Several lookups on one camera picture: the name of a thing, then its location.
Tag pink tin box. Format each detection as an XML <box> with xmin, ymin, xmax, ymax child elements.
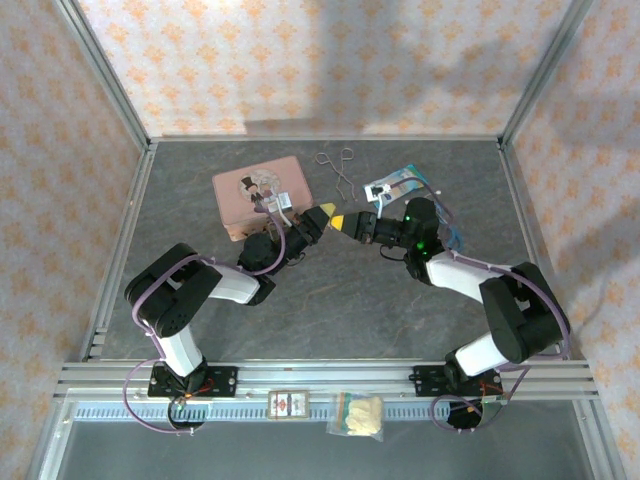
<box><xmin>211</xmin><ymin>154</ymin><xmax>315</xmax><ymax>244</ymax></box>

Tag blue plastic tool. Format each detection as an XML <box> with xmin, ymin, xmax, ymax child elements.
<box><xmin>434</xmin><ymin>202</ymin><xmax>464</xmax><ymax>250</ymax></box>

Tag small card box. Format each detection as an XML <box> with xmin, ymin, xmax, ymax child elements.
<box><xmin>267</xmin><ymin>389</ymin><xmax>312</xmax><ymax>421</ymax></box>

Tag clear bag of chips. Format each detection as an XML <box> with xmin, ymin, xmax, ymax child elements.
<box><xmin>325</xmin><ymin>391</ymin><xmax>387</xmax><ymax>443</ymax></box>

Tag metal wire tongs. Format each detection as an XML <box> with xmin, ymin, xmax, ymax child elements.
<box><xmin>314</xmin><ymin>147</ymin><xmax>359</xmax><ymax>204</ymax></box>

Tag aluminium back rail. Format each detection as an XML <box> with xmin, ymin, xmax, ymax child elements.
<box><xmin>148</xmin><ymin>133</ymin><xmax>503</xmax><ymax>145</ymax></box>

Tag aluminium rail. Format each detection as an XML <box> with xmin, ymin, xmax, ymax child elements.
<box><xmin>496</xmin><ymin>141</ymin><xmax>572</xmax><ymax>361</ymax></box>
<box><xmin>54</xmin><ymin>358</ymin><xmax>599</xmax><ymax>401</ymax></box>
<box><xmin>81</xmin><ymin>142</ymin><xmax>159</xmax><ymax>362</ymax></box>
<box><xmin>148</xmin><ymin>133</ymin><xmax>503</xmax><ymax>145</ymax></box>

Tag aluminium right side rail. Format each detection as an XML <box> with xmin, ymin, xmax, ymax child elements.
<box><xmin>496</xmin><ymin>141</ymin><xmax>572</xmax><ymax>361</ymax></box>

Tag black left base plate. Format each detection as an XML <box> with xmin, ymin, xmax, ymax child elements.
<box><xmin>147</xmin><ymin>365</ymin><xmax>239</xmax><ymax>399</ymax></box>

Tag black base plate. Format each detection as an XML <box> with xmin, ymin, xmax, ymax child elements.
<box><xmin>411</xmin><ymin>364</ymin><xmax>502</xmax><ymax>399</ymax></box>
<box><xmin>147</xmin><ymin>365</ymin><xmax>239</xmax><ymax>399</ymax></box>

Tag aluminium front rail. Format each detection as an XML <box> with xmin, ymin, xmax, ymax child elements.
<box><xmin>54</xmin><ymin>358</ymin><xmax>599</xmax><ymax>401</ymax></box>

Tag aluminium left side rail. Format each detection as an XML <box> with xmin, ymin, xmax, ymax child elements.
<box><xmin>81</xmin><ymin>142</ymin><xmax>159</xmax><ymax>362</ymax></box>

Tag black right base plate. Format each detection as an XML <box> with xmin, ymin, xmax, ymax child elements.
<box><xmin>411</xmin><ymin>364</ymin><xmax>502</xmax><ymax>399</ymax></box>

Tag slotted grey cable duct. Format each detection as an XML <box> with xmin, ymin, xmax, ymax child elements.
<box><xmin>74</xmin><ymin>404</ymin><xmax>587</xmax><ymax>422</ymax></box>

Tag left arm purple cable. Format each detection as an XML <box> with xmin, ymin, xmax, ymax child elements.
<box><xmin>123</xmin><ymin>212</ymin><xmax>290</xmax><ymax>437</ymax></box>

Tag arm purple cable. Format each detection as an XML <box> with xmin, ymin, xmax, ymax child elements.
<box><xmin>429</xmin><ymin>192</ymin><xmax>574</xmax><ymax>434</ymax></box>
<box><xmin>123</xmin><ymin>212</ymin><xmax>290</xmax><ymax>437</ymax></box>

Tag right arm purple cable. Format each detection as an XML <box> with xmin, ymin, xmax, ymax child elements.
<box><xmin>429</xmin><ymin>192</ymin><xmax>574</xmax><ymax>434</ymax></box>

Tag aluminium right corner post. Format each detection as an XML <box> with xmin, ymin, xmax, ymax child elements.
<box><xmin>498</xmin><ymin>0</ymin><xmax>597</xmax><ymax>147</ymax></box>

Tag aluminium corner post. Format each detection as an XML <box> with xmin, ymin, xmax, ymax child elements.
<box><xmin>498</xmin><ymin>0</ymin><xmax>597</xmax><ymax>147</ymax></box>
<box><xmin>53</xmin><ymin>0</ymin><xmax>152</xmax><ymax>151</ymax></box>

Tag aluminium left corner post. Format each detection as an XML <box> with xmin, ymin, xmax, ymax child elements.
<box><xmin>53</xmin><ymin>0</ymin><xmax>152</xmax><ymax>151</ymax></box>

